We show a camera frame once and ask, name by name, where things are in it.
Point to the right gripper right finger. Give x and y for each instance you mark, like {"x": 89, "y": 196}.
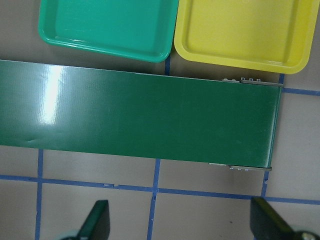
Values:
{"x": 267, "y": 224}

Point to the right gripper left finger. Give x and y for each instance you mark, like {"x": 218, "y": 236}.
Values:
{"x": 97, "y": 224}

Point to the green plastic tray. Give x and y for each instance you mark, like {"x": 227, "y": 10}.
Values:
{"x": 137, "y": 29}

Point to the yellow plastic tray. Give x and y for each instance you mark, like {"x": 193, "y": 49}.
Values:
{"x": 266, "y": 35}

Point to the green conveyor belt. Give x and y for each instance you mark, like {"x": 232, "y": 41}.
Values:
{"x": 88, "y": 110}

